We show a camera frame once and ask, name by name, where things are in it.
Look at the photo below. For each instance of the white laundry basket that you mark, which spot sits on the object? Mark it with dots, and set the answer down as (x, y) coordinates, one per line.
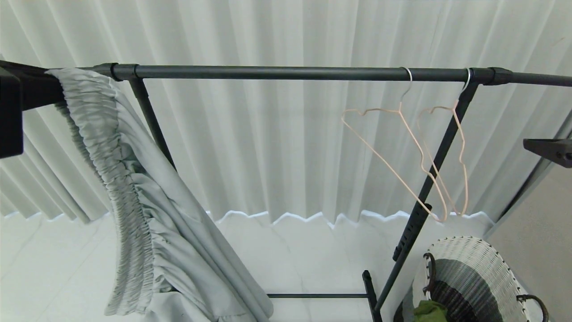
(464, 250)

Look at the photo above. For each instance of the pink clothes hanger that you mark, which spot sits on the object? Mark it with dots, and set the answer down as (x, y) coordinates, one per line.
(409, 76)
(467, 78)

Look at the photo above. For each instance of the black clothes rack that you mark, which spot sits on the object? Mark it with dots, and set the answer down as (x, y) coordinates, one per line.
(268, 73)

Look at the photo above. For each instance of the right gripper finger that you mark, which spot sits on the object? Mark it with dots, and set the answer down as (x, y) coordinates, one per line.
(554, 150)

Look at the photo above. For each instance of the pale grey shorts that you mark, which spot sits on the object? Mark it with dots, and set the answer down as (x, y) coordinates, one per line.
(156, 223)

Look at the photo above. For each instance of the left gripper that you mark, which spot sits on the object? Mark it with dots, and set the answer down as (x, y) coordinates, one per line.
(9, 116)

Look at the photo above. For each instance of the green garment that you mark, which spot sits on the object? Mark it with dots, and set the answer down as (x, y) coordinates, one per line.
(429, 312)

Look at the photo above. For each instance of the white curtain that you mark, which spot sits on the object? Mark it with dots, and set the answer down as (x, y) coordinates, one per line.
(268, 143)

